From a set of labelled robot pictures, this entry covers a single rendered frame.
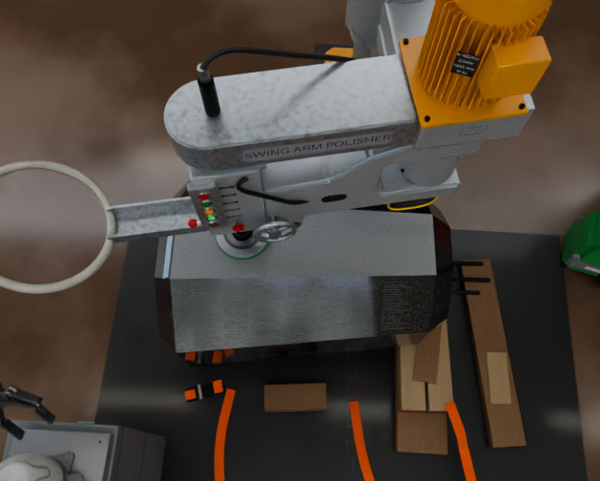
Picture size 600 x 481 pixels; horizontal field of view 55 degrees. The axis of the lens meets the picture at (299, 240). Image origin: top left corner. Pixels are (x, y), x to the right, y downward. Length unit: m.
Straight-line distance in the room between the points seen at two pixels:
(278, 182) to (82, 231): 1.87
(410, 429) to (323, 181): 1.54
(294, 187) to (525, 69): 0.75
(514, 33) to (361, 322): 1.36
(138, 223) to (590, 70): 3.07
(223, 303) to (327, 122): 1.05
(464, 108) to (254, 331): 1.27
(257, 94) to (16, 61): 2.84
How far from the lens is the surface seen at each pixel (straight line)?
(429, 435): 2.96
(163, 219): 2.11
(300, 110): 1.53
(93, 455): 2.24
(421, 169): 1.87
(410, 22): 2.04
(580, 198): 3.68
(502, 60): 1.35
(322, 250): 2.28
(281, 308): 2.31
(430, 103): 1.55
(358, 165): 1.72
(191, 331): 2.40
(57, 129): 3.83
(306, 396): 2.86
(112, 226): 2.11
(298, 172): 1.78
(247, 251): 2.22
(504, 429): 3.07
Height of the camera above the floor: 2.98
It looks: 68 degrees down
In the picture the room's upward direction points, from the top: straight up
